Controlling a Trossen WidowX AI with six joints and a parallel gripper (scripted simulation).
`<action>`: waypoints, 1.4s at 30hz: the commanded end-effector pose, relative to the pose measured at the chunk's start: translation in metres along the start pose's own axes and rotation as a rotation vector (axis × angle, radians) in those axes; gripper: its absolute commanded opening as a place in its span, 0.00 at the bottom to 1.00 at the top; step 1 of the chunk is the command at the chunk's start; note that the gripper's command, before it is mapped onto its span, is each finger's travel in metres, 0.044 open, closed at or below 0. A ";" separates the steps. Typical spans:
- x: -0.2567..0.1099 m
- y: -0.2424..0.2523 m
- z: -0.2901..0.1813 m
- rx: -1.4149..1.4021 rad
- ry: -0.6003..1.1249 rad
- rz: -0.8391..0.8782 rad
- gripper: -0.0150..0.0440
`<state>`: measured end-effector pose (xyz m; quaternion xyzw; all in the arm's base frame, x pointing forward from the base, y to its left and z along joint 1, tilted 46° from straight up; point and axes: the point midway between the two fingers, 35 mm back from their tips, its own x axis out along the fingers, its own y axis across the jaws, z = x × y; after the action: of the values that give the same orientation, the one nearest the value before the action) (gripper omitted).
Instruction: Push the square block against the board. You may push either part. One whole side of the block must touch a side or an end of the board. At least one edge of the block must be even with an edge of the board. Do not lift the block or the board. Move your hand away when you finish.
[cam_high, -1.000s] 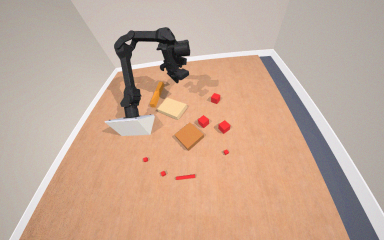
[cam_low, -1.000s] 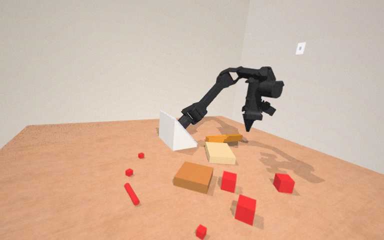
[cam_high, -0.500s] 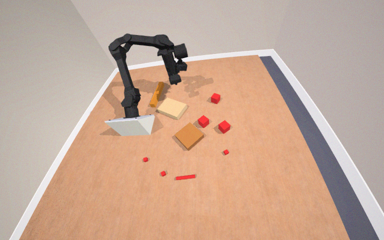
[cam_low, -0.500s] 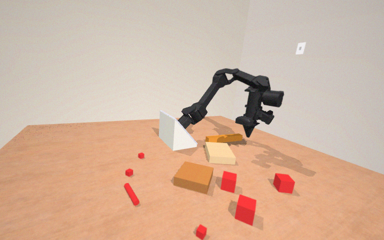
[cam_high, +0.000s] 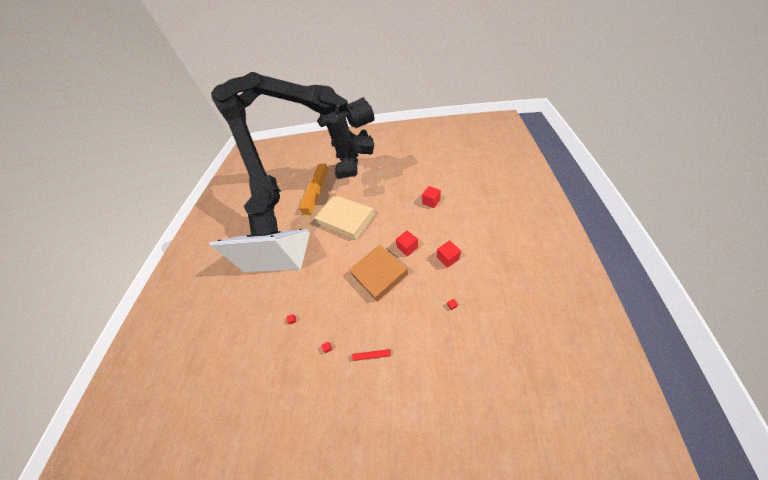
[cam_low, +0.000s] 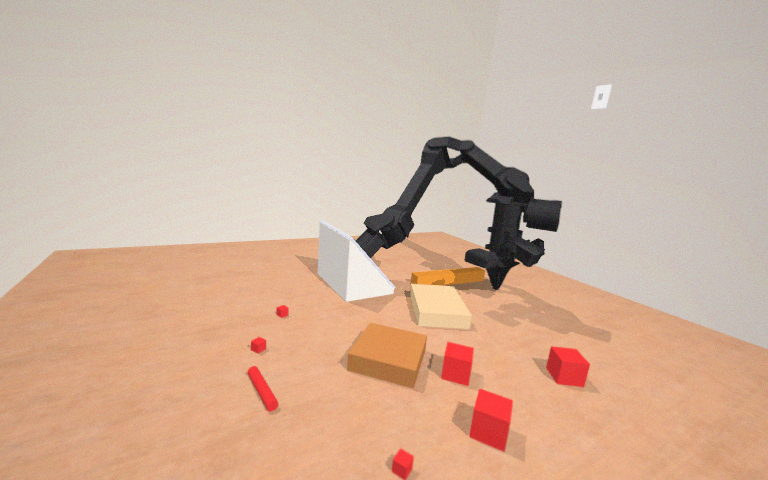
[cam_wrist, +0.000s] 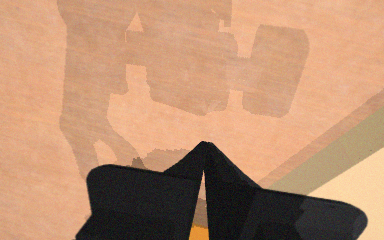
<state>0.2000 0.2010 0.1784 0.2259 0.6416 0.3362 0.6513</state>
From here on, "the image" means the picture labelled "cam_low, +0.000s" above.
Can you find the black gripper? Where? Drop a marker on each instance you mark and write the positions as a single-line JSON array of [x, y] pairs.
[[496, 265]]

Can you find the red cylinder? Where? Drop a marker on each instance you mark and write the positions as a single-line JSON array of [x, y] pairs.
[[263, 389]]

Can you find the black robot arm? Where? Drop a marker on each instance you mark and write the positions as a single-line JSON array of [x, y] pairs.
[[514, 195]]

